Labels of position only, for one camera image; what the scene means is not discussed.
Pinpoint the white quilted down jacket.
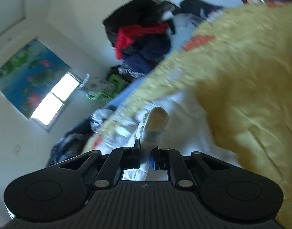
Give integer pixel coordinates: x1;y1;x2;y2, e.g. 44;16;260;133
123;88;240;181

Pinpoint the dark clothes heap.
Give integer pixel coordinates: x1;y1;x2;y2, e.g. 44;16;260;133
45;116;94;167

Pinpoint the white printed plastic bag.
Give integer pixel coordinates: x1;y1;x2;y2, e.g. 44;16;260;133
90;109;114;132

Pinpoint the light blue blanket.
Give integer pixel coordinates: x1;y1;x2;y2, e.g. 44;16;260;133
102;77;145;111

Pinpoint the green plastic chair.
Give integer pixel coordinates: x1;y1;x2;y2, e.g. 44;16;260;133
83;74;129;103

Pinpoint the houndstooth checked garment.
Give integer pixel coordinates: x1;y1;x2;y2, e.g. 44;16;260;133
118;66;144;79

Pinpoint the navy blue jacket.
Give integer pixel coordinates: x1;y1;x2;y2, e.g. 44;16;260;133
122;33;171;74

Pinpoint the yellow patterned bed sheet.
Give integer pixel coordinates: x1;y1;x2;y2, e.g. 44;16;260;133
84;3;292;228

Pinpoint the lotus flower roller blind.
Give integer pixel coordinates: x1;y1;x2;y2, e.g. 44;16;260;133
0;38;70;119

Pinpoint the red puffer jacket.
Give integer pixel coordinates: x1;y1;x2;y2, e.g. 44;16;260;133
114;23;168;60

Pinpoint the clear plastic bag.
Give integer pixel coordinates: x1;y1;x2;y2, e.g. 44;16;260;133
168;13;203;51

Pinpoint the black coat on pile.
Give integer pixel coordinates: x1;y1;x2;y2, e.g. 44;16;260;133
102;0;180;47

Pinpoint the window with white frame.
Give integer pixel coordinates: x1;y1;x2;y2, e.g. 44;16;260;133
31;72;80;130

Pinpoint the black bag by wall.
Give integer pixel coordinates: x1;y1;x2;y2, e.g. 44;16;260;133
180;0;223;19

